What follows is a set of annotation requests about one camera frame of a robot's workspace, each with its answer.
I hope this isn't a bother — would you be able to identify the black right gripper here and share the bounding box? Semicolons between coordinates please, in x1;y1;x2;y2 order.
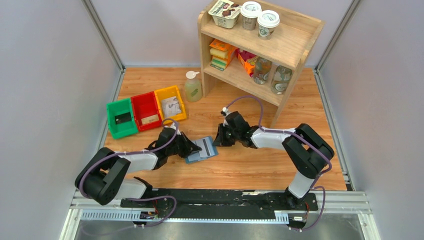
212;123;240;147

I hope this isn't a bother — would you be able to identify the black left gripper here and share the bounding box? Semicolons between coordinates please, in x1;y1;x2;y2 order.
166;131;202;159

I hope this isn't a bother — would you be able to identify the blue leather card holder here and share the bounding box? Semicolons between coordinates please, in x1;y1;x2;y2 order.
185;136;219;164

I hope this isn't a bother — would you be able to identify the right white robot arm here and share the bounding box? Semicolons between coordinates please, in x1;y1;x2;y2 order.
213;108;335;210

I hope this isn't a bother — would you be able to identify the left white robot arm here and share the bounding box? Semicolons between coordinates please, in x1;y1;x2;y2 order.
74;127;202;208

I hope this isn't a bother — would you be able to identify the printed card in yellow bin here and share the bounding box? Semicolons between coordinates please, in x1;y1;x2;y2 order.
160;96;182;118

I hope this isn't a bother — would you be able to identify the tan card in red bin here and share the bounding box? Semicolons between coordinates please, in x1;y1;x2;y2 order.
141;114;160;125

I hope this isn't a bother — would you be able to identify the black card in green bin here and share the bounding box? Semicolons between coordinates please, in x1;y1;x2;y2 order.
114;112;132;125

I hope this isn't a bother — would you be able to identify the soap dispenser bottle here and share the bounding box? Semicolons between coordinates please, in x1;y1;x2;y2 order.
184;70;203;102

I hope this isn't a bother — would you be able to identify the red plastic bin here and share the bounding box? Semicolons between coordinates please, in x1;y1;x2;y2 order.
130;91;162;132

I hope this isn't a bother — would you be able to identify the yellow plastic bin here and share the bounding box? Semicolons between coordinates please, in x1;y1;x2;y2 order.
153;85;187;121

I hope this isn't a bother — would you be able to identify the green plastic bin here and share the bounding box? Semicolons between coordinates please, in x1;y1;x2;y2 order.
106;98;139;139

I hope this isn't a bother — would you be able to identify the left glass bottle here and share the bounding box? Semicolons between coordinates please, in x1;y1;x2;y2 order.
253;57;273;85

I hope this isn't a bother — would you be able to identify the glass bottle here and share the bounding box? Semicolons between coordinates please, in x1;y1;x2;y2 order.
253;57;273;85
270;65;293;95

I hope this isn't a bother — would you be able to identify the wooden shelf unit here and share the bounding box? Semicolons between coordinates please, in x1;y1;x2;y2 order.
197;0;325;128

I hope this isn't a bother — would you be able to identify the orange snack box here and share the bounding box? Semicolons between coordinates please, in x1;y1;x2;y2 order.
235;48;259;78

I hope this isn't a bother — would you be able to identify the right glass bottle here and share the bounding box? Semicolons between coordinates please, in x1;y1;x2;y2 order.
270;65;293;95

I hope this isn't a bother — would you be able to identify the stack of sponges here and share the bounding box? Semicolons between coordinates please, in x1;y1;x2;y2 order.
209;39;237;71

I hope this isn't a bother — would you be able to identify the yogurt cup pack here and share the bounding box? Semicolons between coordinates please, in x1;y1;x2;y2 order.
208;0;242;29

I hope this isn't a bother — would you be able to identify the right paper coffee cup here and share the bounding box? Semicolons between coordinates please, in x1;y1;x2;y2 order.
257;10;280;40

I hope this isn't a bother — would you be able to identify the paper coffee cup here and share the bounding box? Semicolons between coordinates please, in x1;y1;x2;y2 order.
257;10;280;40
240;1;262;31

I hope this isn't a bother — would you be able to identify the left paper coffee cup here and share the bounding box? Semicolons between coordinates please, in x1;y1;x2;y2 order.
240;1;262;31

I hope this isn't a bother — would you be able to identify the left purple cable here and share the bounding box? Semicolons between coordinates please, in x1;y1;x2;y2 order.
79;118;180;229

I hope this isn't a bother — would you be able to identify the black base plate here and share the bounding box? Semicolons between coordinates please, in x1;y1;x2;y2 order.
120;188;318;220

